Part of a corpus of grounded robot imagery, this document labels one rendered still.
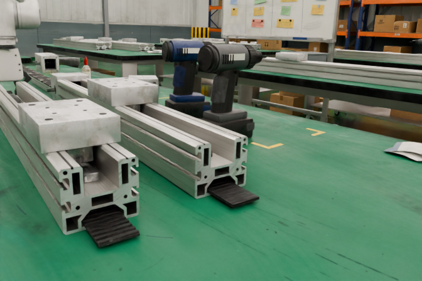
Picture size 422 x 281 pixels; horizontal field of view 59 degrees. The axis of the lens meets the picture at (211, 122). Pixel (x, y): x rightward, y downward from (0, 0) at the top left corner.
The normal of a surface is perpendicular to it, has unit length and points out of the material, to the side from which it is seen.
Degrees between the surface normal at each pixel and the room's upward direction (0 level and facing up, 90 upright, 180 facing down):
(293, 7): 90
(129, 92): 90
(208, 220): 0
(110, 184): 0
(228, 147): 90
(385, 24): 91
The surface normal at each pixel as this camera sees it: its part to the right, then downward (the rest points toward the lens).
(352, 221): 0.03, -0.97
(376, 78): -0.72, 0.14
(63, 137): 0.58, 0.21
